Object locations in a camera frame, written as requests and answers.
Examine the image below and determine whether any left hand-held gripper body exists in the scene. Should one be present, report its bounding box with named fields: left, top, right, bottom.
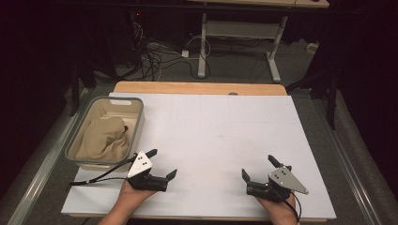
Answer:
left=126, top=151, right=170, bottom=192

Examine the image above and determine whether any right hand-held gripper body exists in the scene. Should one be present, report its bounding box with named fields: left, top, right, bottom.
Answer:
left=246, top=164, right=310, bottom=203

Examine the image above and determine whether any beige cloth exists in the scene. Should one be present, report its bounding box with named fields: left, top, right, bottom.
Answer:
left=74, top=115, right=131, bottom=163

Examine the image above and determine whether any beige basket with grey rim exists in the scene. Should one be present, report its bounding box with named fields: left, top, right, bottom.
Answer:
left=64, top=96, right=145, bottom=172

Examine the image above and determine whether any person's right hand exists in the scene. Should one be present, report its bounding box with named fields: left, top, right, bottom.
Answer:
left=255, top=191, right=299, bottom=224

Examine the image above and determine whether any person's left hand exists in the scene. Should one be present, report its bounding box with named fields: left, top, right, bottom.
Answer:
left=120, top=179, right=158, bottom=207

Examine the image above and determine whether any white board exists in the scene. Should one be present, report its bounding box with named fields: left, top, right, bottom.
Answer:
left=60, top=92, right=337, bottom=220

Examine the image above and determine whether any wooden table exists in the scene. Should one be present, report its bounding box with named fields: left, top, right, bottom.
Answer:
left=69, top=81, right=328, bottom=223

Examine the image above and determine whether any white-framed desk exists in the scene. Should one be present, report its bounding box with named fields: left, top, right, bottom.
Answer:
left=187, top=0, right=330, bottom=84

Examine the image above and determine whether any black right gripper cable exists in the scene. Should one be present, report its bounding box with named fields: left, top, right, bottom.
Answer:
left=268, top=182, right=303, bottom=223

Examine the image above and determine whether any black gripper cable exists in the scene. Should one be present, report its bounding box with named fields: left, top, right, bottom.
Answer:
left=69, top=152, right=139, bottom=187
left=268, top=182, right=303, bottom=223

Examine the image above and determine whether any metal floor rail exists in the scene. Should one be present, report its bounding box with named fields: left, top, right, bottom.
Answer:
left=313, top=98, right=383, bottom=225
left=6, top=88, right=89, bottom=225

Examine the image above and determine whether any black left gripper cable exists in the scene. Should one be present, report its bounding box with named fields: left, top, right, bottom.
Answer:
left=69, top=152, right=139, bottom=187

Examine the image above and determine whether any tangle of floor cables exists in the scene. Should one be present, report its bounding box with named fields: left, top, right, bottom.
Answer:
left=130, top=22, right=212, bottom=82

